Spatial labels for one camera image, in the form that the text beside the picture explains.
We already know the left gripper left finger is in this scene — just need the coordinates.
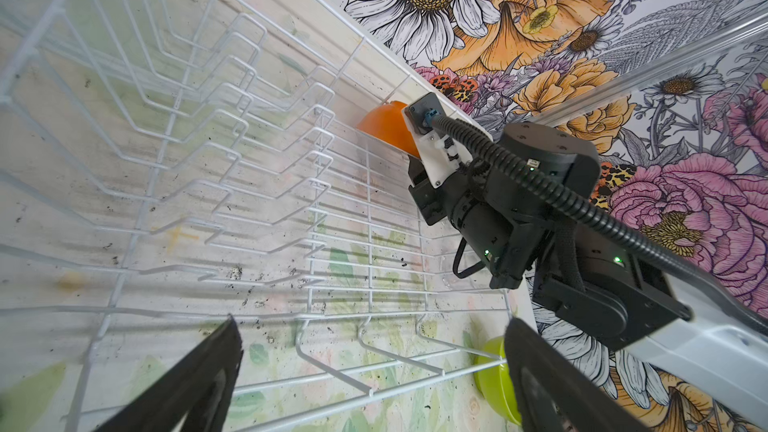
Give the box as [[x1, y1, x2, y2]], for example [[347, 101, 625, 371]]
[[98, 316, 243, 431]]

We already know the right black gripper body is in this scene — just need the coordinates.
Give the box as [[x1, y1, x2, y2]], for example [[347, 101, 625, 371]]
[[408, 156, 546, 290]]

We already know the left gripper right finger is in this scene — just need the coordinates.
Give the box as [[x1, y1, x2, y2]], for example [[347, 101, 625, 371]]
[[504, 317, 646, 431]]

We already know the lime green plastic bowl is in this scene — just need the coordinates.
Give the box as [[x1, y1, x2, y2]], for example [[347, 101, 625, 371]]
[[474, 336, 522, 426]]

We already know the orange plastic bowl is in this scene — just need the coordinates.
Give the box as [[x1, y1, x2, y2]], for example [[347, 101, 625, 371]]
[[356, 101, 420, 158]]

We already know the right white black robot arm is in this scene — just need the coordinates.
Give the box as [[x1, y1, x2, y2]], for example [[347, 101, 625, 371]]
[[405, 107, 767, 431]]

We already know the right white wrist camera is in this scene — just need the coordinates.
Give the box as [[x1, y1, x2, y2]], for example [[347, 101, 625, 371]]
[[402, 92, 492, 195]]

